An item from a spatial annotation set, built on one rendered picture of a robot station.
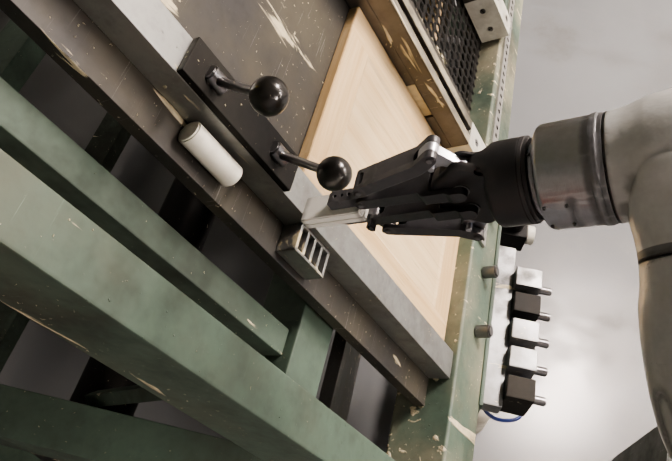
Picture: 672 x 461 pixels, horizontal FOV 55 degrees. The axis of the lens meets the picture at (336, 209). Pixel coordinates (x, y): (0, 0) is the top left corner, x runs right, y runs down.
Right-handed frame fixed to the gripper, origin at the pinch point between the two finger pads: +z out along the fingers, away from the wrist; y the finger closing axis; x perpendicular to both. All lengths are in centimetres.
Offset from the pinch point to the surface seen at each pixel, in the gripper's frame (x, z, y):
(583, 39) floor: 216, 16, 159
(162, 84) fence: 7.3, 14.4, -15.0
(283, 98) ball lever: 3.9, -0.1, -11.8
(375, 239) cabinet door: 17.1, 13.8, 28.2
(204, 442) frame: -10, 52, 46
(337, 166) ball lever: 4.5, 0.2, -1.4
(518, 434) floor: 31, 31, 150
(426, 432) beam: -2, 15, 57
